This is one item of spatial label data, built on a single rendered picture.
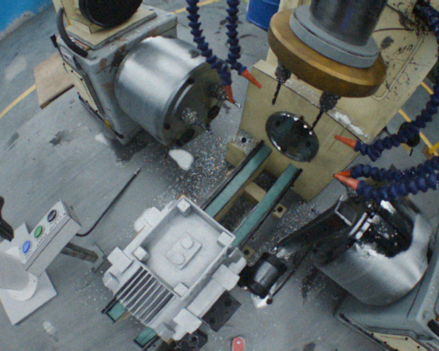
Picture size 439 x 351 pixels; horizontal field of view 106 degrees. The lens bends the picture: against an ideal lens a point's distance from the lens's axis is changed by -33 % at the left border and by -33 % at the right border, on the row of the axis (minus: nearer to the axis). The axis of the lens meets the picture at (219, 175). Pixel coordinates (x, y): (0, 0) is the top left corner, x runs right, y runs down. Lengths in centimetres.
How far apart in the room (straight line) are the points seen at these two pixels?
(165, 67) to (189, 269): 38
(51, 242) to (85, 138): 52
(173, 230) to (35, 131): 87
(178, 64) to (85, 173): 51
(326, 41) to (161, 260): 37
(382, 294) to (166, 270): 41
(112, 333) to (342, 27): 83
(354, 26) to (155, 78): 39
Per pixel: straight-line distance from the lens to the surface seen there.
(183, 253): 37
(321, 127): 54
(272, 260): 46
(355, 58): 31
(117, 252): 44
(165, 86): 50
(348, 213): 30
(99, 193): 81
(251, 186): 71
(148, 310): 41
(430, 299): 55
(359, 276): 48
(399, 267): 49
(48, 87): 255
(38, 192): 95
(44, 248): 53
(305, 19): 33
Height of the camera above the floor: 149
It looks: 65 degrees down
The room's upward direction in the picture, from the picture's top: 7 degrees clockwise
